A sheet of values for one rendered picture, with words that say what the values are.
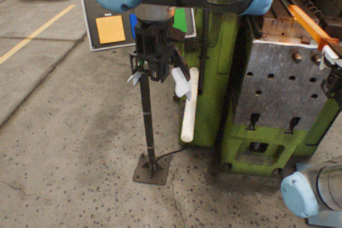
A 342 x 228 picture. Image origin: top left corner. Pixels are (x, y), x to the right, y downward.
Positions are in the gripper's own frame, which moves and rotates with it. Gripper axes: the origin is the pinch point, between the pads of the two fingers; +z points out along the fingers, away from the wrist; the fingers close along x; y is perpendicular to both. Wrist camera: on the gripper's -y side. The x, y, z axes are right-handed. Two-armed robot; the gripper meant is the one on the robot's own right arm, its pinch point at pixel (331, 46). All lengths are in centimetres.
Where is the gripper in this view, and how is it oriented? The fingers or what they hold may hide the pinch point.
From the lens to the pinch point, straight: 73.7
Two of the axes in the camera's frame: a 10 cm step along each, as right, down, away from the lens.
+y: 0.1, 7.7, 6.4
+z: 1.4, -6.4, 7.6
